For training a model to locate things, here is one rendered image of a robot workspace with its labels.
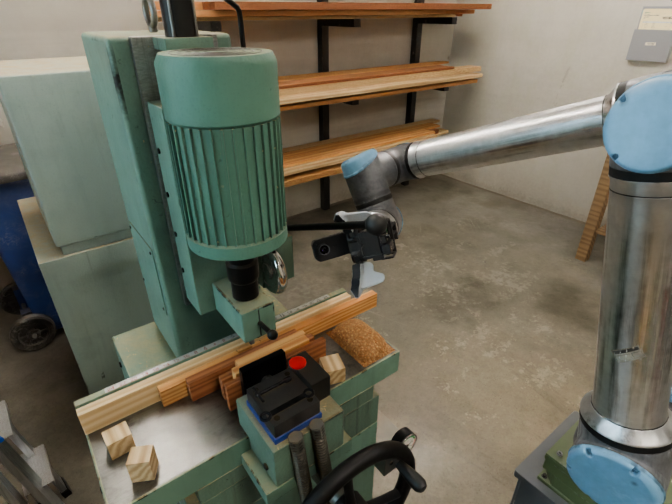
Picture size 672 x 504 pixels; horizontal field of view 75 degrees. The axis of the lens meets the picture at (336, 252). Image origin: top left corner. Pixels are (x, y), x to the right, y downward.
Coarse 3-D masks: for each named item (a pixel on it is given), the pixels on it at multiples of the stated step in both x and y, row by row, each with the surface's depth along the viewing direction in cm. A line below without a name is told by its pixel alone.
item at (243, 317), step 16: (224, 288) 87; (224, 304) 86; (240, 304) 82; (256, 304) 82; (272, 304) 83; (240, 320) 81; (256, 320) 82; (272, 320) 85; (240, 336) 84; (256, 336) 84
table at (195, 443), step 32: (352, 384) 90; (128, 416) 80; (160, 416) 80; (192, 416) 80; (224, 416) 80; (96, 448) 75; (160, 448) 75; (192, 448) 75; (224, 448) 75; (128, 480) 70; (160, 480) 70; (192, 480) 72; (256, 480) 73; (288, 480) 73
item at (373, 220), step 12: (372, 216) 67; (288, 228) 91; (300, 228) 87; (312, 228) 83; (324, 228) 79; (336, 228) 76; (348, 228) 73; (360, 228) 71; (372, 228) 66; (384, 228) 67
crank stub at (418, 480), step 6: (402, 462) 74; (402, 468) 73; (408, 468) 73; (402, 474) 73; (408, 474) 72; (414, 474) 71; (408, 480) 71; (414, 480) 71; (420, 480) 71; (414, 486) 70; (420, 486) 70; (426, 486) 71; (420, 492) 70
